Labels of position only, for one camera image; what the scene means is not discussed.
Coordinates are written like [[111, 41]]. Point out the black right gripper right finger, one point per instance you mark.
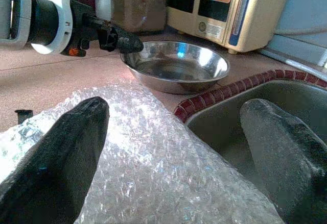
[[286, 162]]

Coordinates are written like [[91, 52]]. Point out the shallow steel bowl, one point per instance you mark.
[[176, 65]]

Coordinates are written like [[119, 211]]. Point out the jar of brown powder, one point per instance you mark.
[[138, 7]]

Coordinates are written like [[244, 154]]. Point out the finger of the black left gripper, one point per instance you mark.
[[129, 43]]

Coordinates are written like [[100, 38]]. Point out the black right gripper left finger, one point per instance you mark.
[[51, 170]]

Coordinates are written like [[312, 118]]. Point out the small black plastic clip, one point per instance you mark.
[[24, 111]]

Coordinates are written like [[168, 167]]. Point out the steel sink basin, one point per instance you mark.
[[219, 122]]

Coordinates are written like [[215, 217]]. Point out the clear bubble wrap sheet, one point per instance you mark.
[[153, 170]]

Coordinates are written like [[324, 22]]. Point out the cream and black water ionizer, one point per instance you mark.
[[255, 30]]

